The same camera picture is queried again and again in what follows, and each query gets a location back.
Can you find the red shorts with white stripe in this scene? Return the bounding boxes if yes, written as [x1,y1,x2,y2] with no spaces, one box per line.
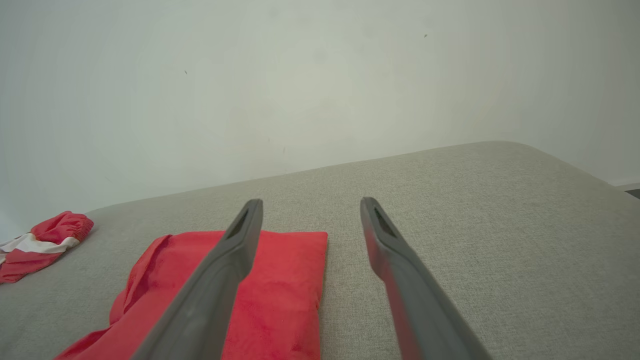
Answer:
[0,211,95,285]

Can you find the red basketball jersey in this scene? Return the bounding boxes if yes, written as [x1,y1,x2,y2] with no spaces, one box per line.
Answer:
[54,230,329,360]

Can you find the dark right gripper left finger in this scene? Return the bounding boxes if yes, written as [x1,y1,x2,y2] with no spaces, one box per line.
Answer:
[132,198,264,360]

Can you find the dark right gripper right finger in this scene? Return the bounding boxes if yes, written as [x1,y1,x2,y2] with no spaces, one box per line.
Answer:
[360,196,493,360]

